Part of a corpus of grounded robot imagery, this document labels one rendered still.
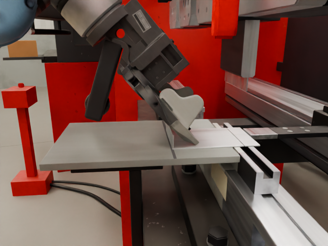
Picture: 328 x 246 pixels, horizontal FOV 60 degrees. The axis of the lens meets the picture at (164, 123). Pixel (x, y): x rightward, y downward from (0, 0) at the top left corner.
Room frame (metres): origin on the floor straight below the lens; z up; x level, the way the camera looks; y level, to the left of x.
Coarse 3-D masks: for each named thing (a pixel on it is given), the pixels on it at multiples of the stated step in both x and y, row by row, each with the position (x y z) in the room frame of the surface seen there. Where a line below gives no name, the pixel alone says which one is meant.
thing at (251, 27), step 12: (240, 24) 0.41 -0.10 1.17; (252, 24) 0.40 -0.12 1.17; (240, 36) 0.41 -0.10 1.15; (252, 36) 0.40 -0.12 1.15; (228, 48) 0.45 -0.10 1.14; (240, 48) 0.40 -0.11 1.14; (252, 48) 0.40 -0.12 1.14; (228, 60) 0.45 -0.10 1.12; (240, 60) 0.40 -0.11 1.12; (252, 60) 0.40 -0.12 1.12; (228, 72) 0.48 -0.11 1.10; (240, 72) 0.40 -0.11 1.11; (252, 72) 0.40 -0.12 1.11; (240, 84) 0.42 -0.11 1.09
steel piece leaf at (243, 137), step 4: (228, 128) 0.47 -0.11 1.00; (232, 128) 0.47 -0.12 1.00; (236, 128) 0.47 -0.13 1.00; (240, 128) 0.47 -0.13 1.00; (232, 132) 0.44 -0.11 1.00; (236, 132) 0.44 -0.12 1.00; (240, 132) 0.44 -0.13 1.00; (244, 132) 0.44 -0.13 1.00; (236, 136) 0.43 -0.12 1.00; (240, 136) 0.43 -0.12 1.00; (244, 136) 0.43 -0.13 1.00; (248, 136) 0.43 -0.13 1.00; (240, 140) 0.41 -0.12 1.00; (244, 140) 0.41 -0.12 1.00; (248, 140) 0.41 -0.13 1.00; (252, 140) 0.41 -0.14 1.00; (244, 144) 0.39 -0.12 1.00; (248, 144) 0.39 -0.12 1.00; (252, 144) 0.39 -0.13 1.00; (256, 144) 0.39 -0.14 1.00
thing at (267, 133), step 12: (324, 108) 0.50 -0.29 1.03; (312, 120) 0.51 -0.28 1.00; (324, 120) 0.48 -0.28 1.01; (252, 132) 0.44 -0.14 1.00; (264, 132) 0.44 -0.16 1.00; (276, 132) 0.44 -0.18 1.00; (288, 132) 0.44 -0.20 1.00; (300, 132) 0.44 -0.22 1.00; (312, 132) 0.44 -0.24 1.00; (324, 132) 0.44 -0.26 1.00
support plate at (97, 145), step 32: (96, 128) 0.47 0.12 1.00; (128, 128) 0.47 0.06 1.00; (160, 128) 0.47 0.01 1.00; (192, 128) 0.47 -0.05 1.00; (64, 160) 0.34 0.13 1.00; (96, 160) 0.34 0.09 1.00; (128, 160) 0.34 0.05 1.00; (160, 160) 0.34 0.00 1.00; (192, 160) 0.35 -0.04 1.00; (224, 160) 0.35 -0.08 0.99
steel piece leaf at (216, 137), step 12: (168, 132) 0.42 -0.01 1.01; (192, 132) 0.44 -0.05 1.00; (204, 132) 0.44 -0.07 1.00; (216, 132) 0.44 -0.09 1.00; (228, 132) 0.44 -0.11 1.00; (180, 144) 0.39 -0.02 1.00; (192, 144) 0.39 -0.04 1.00; (204, 144) 0.39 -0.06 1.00; (216, 144) 0.39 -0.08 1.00; (228, 144) 0.39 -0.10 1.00; (240, 144) 0.39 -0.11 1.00
